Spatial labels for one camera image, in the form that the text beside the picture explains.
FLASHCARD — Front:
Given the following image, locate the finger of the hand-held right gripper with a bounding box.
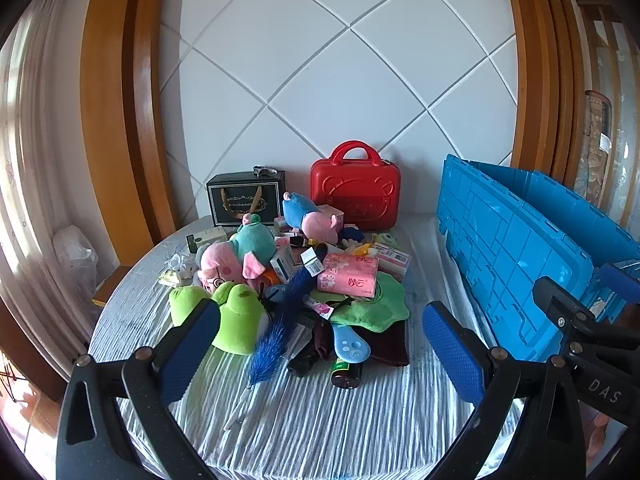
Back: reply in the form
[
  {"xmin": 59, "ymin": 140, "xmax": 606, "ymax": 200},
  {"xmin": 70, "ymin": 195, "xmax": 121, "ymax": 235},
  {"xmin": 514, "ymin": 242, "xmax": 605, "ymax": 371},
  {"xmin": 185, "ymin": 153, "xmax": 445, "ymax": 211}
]
[
  {"xmin": 599, "ymin": 262, "xmax": 640, "ymax": 306},
  {"xmin": 532, "ymin": 276, "xmax": 598, "ymax": 333}
]

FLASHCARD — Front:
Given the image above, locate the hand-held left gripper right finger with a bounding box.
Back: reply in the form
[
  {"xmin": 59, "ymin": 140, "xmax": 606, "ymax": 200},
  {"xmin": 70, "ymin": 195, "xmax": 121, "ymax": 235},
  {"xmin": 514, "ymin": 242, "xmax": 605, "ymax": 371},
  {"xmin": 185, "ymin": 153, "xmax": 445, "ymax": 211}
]
[{"xmin": 422, "ymin": 301, "xmax": 586, "ymax": 480}]

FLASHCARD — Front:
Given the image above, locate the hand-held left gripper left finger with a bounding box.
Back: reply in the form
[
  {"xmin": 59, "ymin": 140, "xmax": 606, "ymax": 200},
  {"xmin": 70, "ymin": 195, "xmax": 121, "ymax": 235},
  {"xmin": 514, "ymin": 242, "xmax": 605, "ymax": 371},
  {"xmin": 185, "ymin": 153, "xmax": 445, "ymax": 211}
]
[{"xmin": 55, "ymin": 299, "xmax": 223, "ymax": 480}]

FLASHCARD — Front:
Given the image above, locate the green frog plush slipper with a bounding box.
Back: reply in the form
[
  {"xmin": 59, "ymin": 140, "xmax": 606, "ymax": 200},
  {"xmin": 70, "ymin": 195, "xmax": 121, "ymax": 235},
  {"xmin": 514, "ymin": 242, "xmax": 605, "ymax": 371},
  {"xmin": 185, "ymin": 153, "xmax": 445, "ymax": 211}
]
[
  {"xmin": 210, "ymin": 282, "xmax": 271, "ymax": 356},
  {"xmin": 168, "ymin": 285, "xmax": 221, "ymax": 333}
]

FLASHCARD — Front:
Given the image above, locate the maroon towel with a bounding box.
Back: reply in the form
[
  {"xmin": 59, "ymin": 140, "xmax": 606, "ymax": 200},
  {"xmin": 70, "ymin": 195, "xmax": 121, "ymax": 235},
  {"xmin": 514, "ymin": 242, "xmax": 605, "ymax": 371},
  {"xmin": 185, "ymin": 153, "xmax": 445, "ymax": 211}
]
[{"xmin": 310, "ymin": 320, "xmax": 408, "ymax": 366}]

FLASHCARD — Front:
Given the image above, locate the blue plastic crate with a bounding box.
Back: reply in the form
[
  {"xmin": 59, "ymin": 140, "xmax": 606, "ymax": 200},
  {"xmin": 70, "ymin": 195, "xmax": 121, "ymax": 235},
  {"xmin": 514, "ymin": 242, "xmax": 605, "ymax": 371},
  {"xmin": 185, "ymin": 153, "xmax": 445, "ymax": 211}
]
[{"xmin": 435, "ymin": 154, "xmax": 640, "ymax": 363}]

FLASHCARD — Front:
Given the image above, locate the blue fuzzy feather toy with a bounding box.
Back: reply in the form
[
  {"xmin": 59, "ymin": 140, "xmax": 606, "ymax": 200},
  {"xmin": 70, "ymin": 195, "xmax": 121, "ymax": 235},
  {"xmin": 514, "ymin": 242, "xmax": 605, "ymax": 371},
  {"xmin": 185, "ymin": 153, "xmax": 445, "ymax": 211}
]
[{"xmin": 247, "ymin": 267, "xmax": 313, "ymax": 388}]

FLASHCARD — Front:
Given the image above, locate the green flower-shaped mat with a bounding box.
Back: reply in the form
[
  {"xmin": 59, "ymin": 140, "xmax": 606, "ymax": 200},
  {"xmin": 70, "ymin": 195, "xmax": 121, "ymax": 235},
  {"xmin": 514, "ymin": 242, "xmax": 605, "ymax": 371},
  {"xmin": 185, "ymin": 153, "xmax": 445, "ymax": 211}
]
[{"xmin": 312, "ymin": 275, "xmax": 410, "ymax": 333}]

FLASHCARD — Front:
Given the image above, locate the pink pig plush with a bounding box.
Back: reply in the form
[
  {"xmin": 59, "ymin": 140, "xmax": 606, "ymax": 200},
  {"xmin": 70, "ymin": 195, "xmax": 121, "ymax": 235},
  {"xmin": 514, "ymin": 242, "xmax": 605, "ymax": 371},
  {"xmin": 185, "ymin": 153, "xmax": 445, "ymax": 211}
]
[{"xmin": 196, "ymin": 240, "xmax": 266, "ymax": 293}]

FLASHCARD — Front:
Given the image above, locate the light blue plastic paddle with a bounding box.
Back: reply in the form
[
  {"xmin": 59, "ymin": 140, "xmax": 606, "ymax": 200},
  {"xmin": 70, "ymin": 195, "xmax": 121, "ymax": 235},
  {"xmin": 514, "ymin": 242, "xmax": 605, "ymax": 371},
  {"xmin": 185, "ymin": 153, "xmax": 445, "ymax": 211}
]
[{"xmin": 330, "ymin": 322, "xmax": 372, "ymax": 363}]

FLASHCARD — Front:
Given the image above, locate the teal plush toy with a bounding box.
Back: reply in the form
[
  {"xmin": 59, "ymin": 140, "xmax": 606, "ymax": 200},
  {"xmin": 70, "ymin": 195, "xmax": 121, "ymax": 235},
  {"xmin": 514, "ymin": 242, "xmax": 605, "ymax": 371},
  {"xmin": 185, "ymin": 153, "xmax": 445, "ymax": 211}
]
[{"xmin": 230, "ymin": 213, "xmax": 277, "ymax": 267}]

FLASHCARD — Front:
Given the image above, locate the pink tissue pack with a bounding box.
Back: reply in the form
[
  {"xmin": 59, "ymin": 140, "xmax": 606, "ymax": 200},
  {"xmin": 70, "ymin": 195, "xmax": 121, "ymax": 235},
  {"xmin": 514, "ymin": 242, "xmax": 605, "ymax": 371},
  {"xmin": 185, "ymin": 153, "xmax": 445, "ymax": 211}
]
[{"xmin": 317, "ymin": 254, "xmax": 379, "ymax": 297}]

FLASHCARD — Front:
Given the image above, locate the large white pink medicine box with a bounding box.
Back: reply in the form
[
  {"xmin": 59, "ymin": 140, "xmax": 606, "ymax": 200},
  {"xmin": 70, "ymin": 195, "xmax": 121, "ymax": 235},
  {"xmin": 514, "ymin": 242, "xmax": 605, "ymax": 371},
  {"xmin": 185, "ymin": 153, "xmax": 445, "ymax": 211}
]
[{"xmin": 372, "ymin": 242, "xmax": 412, "ymax": 281}]

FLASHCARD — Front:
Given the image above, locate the green and white box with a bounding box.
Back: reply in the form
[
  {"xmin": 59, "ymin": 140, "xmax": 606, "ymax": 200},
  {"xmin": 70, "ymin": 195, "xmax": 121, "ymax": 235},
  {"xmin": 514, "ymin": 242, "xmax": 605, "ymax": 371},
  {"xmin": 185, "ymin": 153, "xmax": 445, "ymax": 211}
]
[{"xmin": 187, "ymin": 226, "xmax": 228, "ymax": 253}]

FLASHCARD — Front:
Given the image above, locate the ornate patterned cloth roll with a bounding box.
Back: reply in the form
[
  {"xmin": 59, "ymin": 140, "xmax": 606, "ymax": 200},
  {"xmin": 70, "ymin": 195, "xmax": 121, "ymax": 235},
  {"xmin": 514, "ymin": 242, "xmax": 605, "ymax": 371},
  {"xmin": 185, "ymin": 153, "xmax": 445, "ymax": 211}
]
[{"xmin": 575, "ymin": 90, "xmax": 614, "ymax": 221}]

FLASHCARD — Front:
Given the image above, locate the white and blue medicine box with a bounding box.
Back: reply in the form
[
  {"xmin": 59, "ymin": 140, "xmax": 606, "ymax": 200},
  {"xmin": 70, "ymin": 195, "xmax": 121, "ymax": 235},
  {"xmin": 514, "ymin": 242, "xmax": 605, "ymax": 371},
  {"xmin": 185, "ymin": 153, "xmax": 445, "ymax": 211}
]
[{"xmin": 270, "ymin": 246, "xmax": 297, "ymax": 283}]

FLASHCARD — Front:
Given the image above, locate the small pink printed packet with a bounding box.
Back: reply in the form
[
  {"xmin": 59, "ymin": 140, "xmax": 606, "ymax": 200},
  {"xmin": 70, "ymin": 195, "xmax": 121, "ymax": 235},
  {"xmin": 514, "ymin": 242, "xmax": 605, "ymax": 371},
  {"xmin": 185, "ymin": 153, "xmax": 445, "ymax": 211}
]
[{"xmin": 305, "ymin": 296, "xmax": 335, "ymax": 320}]

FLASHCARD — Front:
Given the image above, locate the clear plastic bag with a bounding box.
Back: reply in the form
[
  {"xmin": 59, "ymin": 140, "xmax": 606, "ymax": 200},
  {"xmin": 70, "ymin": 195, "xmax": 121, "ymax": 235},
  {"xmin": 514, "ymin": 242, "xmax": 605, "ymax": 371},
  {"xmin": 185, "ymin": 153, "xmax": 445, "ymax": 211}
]
[{"xmin": 52, "ymin": 225, "xmax": 99, "ymax": 306}]

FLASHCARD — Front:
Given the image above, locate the small white medicine box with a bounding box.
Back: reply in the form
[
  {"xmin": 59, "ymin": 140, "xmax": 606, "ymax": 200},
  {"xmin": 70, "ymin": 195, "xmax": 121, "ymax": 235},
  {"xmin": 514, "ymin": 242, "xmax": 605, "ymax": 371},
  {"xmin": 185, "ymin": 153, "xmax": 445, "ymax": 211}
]
[{"xmin": 300, "ymin": 247, "xmax": 326, "ymax": 278}]

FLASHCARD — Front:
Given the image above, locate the black gift box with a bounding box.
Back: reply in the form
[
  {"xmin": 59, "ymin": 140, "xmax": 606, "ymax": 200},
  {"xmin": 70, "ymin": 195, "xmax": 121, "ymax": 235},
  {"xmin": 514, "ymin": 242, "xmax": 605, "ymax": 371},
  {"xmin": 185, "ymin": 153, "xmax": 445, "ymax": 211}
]
[{"xmin": 206, "ymin": 170, "xmax": 287, "ymax": 227}]

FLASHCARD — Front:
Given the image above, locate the blue and pink plush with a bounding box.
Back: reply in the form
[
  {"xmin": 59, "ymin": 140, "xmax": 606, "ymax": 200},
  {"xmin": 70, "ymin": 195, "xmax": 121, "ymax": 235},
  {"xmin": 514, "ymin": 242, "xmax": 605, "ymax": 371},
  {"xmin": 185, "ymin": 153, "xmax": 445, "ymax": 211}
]
[{"xmin": 281, "ymin": 191, "xmax": 346, "ymax": 241}]

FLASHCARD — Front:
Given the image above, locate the pink cardboard box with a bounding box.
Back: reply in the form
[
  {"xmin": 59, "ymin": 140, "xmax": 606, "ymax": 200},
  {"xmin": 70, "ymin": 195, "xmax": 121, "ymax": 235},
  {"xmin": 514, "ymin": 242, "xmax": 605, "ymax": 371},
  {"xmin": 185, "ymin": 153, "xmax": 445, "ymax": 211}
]
[{"xmin": 320, "ymin": 205, "xmax": 346, "ymax": 231}]

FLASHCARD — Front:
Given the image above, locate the red hard carry case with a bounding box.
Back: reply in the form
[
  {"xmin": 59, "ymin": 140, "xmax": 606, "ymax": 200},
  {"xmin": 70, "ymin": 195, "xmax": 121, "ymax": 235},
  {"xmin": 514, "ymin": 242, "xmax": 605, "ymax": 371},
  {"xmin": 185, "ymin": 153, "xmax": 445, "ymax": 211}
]
[{"xmin": 310, "ymin": 141, "xmax": 399, "ymax": 226}]

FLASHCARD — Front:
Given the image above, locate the beige curtain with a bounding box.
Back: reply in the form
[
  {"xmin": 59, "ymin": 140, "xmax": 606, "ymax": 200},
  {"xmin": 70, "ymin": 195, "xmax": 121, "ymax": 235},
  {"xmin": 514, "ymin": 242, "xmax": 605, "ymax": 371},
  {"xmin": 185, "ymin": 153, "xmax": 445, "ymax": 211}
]
[{"xmin": 0, "ymin": 0, "xmax": 76, "ymax": 376}]

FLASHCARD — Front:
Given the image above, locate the white flower hair tie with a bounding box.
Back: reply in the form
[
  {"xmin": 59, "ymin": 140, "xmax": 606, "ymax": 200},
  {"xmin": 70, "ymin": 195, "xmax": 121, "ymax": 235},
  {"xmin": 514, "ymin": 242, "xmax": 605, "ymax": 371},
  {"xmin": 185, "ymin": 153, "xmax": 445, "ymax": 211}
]
[{"xmin": 167, "ymin": 255, "xmax": 197, "ymax": 278}]

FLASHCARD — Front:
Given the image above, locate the curved wooden wall trim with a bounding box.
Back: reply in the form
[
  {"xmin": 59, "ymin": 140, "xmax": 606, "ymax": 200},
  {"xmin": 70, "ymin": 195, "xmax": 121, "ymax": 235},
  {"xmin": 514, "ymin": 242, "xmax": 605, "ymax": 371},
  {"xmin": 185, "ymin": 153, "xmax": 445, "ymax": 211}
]
[
  {"xmin": 80, "ymin": 0, "xmax": 182, "ymax": 267},
  {"xmin": 500, "ymin": 0, "xmax": 587, "ymax": 186}
]

